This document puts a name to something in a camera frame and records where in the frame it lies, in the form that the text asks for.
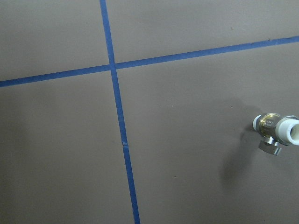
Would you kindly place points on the brass PPR valve white ends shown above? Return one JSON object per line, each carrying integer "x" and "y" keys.
{"x": 276, "y": 130}

